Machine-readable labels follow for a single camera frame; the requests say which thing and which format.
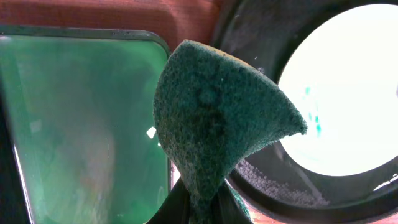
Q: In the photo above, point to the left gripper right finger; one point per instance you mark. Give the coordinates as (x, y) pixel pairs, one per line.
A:
(226, 208)

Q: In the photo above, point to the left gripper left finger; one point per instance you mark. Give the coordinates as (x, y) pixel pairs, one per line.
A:
(176, 207)

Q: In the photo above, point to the dark green sponge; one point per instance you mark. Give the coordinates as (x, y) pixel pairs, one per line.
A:
(211, 110)

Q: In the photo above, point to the mint plate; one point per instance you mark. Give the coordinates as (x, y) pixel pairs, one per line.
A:
(343, 80)

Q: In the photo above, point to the green rectangular water tray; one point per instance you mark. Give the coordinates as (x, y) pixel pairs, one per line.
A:
(78, 142)

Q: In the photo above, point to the round black tray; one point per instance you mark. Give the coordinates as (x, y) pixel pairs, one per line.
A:
(264, 34)

